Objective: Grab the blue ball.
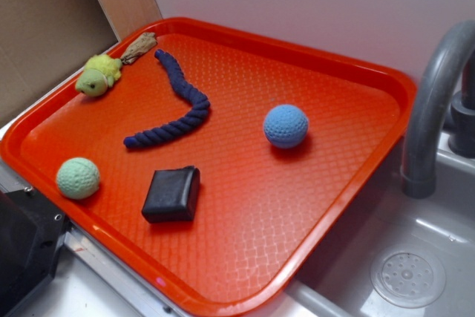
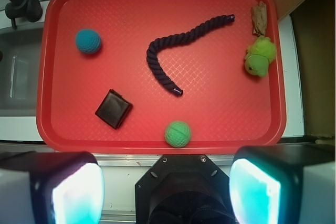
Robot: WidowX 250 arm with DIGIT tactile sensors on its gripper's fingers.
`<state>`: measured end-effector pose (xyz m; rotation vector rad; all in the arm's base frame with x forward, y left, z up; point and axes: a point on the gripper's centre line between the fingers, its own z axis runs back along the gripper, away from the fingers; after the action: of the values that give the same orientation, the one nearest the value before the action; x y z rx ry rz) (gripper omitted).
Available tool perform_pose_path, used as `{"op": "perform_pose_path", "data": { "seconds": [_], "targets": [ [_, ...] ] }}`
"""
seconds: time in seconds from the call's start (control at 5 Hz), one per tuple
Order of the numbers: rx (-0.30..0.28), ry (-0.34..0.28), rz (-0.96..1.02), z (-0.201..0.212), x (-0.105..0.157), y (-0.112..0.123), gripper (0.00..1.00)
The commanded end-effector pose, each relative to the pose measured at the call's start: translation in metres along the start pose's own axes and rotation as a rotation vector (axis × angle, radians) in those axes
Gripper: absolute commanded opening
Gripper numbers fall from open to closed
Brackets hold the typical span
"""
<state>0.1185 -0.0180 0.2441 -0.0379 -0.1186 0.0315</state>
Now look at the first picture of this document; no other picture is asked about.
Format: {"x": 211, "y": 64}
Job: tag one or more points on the blue textured ball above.
{"x": 285, "y": 126}

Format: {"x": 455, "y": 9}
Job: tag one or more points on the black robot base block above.
{"x": 32, "y": 235}

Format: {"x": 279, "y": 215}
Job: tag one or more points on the green textured ball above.
{"x": 78, "y": 178}

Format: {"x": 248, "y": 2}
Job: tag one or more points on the orange plastic tray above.
{"x": 261, "y": 210}

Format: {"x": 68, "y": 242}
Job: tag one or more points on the black rectangular block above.
{"x": 172, "y": 195}

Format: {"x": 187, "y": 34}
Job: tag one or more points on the brown wood piece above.
{"x": 140, "y": 46}

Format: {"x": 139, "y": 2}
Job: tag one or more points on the green plush bird toy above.
{"x": 100, "y": 73}

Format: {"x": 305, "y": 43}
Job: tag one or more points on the grey curved faucet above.
{"x": 431, "y": 112}

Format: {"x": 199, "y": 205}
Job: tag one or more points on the grey toy sink basin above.
{"x": 392, "y": 255}

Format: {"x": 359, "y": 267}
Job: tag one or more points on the brown cardboard panel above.
{"x": 42, "y": 43}

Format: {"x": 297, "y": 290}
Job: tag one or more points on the aluminium frame rail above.
{"x": 89, "y": 281}

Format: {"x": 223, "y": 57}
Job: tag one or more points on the dark faucet handle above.
{"x": 461, "y": 141}

